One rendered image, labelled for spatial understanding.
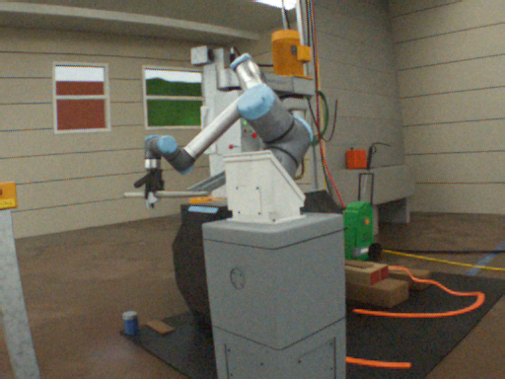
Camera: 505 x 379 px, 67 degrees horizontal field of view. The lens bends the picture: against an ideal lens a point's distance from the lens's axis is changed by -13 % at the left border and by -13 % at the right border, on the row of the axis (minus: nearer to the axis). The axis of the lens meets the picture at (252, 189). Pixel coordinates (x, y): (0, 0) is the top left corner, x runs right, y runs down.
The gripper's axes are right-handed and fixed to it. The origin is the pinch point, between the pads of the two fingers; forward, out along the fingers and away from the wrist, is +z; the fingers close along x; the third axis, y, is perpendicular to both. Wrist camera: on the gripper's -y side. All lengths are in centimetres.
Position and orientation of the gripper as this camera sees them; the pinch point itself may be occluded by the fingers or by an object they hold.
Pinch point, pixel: (149, 206)
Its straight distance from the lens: 228.8
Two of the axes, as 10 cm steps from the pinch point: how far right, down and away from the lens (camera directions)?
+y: 9.8, 0.0, -1.9
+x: 1.9, -0.3, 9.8
